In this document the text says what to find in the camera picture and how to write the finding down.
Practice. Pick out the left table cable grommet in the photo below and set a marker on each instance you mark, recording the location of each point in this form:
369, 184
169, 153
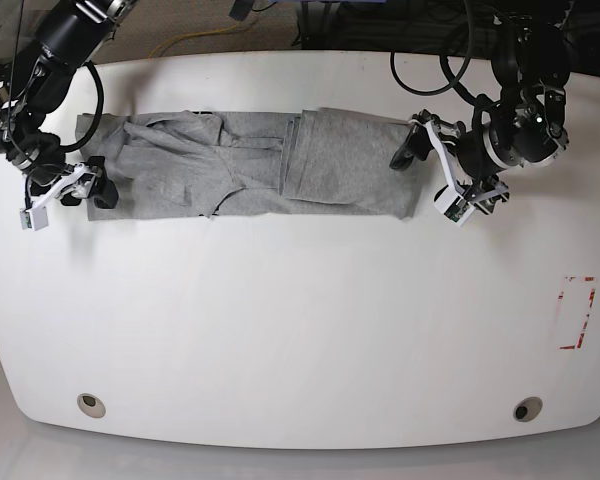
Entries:
91, 406

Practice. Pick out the table cable grommet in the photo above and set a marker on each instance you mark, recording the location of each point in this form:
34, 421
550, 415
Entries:
528, 409
91, 406

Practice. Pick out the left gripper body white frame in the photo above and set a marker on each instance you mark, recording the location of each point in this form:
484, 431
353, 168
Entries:
468, 158

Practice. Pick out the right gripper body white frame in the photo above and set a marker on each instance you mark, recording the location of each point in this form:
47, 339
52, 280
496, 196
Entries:
65, 179

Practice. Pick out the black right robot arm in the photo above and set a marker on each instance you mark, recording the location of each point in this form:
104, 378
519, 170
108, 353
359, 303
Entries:
36, 84

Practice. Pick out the red tape rectangle marking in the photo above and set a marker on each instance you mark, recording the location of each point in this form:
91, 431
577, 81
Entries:
573, 311

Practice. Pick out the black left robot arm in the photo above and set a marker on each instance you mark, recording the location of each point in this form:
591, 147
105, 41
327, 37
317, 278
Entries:
525, 126

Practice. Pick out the right table cable grommet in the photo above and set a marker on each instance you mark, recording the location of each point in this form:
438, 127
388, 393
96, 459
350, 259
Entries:
528, 409

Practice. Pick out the grey T-shirt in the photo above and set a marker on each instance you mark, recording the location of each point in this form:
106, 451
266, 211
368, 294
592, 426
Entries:
316, 162

